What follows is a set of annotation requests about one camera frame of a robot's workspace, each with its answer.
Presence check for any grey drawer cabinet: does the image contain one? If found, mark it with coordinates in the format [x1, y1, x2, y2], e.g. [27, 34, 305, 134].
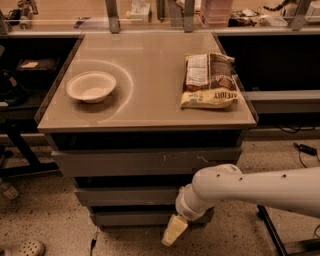
[33, 31, 259, 233]

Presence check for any black table leg frame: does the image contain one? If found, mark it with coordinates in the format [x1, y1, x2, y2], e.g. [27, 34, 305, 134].
[0, 121, 58, 177]

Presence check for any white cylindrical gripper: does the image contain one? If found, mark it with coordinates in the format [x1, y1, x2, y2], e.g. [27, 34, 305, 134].
[162, 184, 215, 246]

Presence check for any brown yellow snack bag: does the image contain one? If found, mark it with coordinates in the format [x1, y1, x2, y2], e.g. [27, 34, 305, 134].
[180, 53, 238, 109]

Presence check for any white perforated clog shoe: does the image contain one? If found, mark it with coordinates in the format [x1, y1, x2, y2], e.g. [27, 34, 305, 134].
[0, 240, 45, 256]

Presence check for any pink plastic bin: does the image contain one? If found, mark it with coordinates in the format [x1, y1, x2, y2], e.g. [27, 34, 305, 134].
[200, 0, 233, 27]

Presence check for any grey drawer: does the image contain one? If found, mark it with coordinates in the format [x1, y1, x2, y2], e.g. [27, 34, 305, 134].
[90, 205, 176, 229]
[52, 147, 242, 177]
[75, 174, 193, 207]

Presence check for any white paper bowl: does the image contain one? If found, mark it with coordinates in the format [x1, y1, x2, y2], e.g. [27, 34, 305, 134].
[66, 71, 117, 103]

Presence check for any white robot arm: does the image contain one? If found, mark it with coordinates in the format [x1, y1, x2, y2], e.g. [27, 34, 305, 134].
[162, 164, 320, 246]

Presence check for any plastic bottle on floor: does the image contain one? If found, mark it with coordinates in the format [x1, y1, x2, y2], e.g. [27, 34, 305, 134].
[0, 181, 18, 200]

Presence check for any grey bottom drawer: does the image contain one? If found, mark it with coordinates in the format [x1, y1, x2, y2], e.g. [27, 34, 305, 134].
[90, 205, 176, 229]

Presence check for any grey top drawer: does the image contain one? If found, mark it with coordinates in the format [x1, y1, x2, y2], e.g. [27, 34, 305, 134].
[52, 147, 242, 177]

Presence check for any black box with label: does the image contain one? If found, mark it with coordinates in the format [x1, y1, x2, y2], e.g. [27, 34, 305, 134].
[15, 58, 59, 89]

